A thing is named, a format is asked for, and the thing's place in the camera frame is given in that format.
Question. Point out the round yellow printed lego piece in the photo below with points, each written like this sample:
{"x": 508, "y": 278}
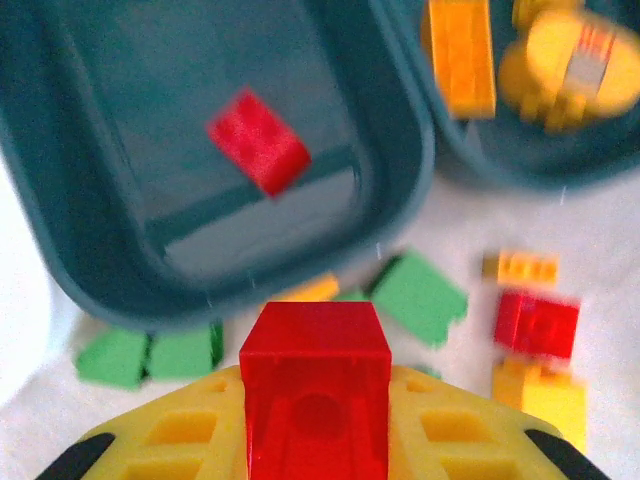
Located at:
{"x": 545, "y": 65}

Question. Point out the yellow lego brick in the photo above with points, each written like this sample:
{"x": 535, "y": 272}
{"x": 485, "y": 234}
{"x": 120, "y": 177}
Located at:
{"x": 310, "y": 290}
{"x": 525, "y": 267}
{"x": 557, "y": 410}
{"x": 510, "y": 385}

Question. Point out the teal plastic container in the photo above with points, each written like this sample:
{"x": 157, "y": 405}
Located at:
{"x": 100, "y": 225}
{"x": 450, "y": 150}

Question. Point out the red lego brick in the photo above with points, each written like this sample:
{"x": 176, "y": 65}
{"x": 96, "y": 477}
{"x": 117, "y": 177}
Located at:
{"x": 315, "y": 360}
{"x": 257, "y": 140}
{"x": 537, "y": 325}

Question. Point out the long orange-yellow lego brick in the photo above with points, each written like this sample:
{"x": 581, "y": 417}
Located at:
{"x": 460, "y": 55}

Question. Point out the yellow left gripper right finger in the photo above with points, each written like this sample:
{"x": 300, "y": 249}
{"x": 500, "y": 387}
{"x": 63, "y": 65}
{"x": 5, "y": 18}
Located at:
{"x": 450, "y": 405}

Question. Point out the green lego brick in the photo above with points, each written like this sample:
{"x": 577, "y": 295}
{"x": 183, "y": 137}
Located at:
{"x": 420, "y": 300}
{"x": 182, "y": 352}
{"x": 112, "y": 357}
{"x": 352, "y": 296}

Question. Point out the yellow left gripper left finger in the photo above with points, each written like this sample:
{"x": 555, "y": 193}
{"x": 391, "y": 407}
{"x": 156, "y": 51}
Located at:
{"x": 200, "y": 405}

